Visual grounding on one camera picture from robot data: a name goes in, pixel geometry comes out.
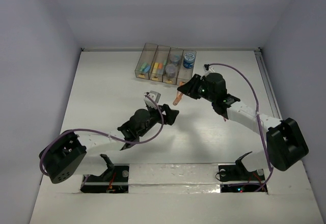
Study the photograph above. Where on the green correction tape pen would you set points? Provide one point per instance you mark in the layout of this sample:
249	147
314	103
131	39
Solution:
143	66

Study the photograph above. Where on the clear jar colourful clips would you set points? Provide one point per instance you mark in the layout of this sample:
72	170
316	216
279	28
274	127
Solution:
175	59

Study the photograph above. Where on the orange correction tape pen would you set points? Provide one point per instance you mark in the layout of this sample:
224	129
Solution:
178	98

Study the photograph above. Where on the blue correction tape pen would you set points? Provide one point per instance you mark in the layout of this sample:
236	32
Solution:
146	68

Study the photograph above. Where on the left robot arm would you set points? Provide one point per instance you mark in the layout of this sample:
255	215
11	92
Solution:
63	156

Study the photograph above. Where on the blue round clip jar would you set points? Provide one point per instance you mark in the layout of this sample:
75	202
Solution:
189	58

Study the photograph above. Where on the smoked drawer box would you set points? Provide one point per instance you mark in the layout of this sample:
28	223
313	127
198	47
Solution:
184	75
147	55
162	53
172	81

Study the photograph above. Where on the silver foil front rail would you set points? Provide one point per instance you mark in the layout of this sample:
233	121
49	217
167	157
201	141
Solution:
193	178

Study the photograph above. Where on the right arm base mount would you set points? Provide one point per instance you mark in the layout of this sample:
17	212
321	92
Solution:
235	178

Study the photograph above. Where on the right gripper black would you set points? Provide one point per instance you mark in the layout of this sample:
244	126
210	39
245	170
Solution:
189	88

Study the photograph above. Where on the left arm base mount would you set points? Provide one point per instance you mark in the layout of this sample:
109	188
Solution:
113	180

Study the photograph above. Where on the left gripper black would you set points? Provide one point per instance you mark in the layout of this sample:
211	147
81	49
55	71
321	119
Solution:
166	112

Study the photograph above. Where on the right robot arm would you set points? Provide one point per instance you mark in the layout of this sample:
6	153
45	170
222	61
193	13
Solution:
285	143

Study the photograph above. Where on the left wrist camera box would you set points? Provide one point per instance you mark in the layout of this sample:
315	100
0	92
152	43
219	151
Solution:
155	96

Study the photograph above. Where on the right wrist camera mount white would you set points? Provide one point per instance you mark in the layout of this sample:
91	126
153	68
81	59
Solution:
208	69

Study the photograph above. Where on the yellow highlighter marker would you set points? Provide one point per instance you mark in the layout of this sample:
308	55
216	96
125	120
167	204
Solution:
155	67

